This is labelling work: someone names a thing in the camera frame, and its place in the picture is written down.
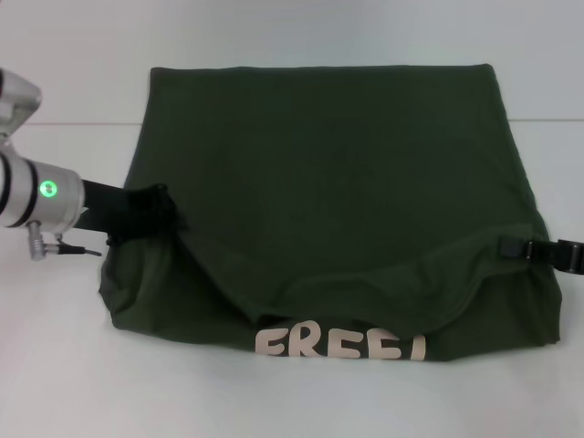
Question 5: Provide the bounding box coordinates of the red-brown left arm cable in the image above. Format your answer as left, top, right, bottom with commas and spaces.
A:
57, 244, 103, 258

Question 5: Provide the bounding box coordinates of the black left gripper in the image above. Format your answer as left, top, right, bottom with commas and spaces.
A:
75, 179, 189, 246

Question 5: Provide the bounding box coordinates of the dark green t-shirt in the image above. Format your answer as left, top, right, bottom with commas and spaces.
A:
98, 65, 565, 364

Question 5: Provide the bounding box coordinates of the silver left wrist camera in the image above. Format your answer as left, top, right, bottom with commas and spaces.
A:
0, 68, 44, 142

